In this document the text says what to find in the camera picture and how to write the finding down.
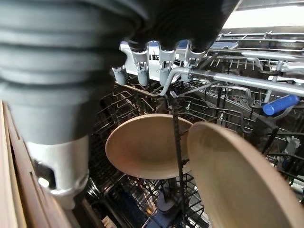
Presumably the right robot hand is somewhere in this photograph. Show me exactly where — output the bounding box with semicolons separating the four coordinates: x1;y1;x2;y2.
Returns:
0;0;243;210

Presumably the tan ceramic plate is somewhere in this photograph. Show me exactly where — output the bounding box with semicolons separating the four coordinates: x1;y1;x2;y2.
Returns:
105;113;196;180
187;122;304;228

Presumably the brown wooden cabinet panel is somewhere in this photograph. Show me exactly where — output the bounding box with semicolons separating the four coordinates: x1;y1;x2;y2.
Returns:
0;99;72;228

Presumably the grey plastic rack clip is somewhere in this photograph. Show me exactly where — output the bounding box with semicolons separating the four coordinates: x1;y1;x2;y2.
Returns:
284;135;301;155

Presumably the black wire lower dishwasher rack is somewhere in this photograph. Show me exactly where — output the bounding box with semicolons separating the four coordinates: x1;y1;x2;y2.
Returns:
83;90;304;228

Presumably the silver wire upper dishwasher rack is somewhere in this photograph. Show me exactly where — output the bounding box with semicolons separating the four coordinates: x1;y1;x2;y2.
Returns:
111;30;304;133

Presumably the blue plastic rack handle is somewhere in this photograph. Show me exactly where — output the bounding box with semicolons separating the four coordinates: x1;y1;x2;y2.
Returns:
262;94;299;116

